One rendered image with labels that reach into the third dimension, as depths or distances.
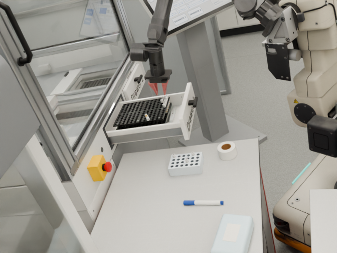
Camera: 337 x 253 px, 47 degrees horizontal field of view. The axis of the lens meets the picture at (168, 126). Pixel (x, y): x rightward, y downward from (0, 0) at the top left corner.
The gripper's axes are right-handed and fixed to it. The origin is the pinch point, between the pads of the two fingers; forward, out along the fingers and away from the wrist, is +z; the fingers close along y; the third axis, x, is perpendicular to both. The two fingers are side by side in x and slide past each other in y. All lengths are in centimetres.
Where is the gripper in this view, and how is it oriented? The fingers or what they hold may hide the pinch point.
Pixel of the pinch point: (161, 93)
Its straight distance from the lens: 161.8
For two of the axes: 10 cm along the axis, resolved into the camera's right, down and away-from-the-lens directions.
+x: -2.0, 5.8, -7.9
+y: -9.7, -0.2, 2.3
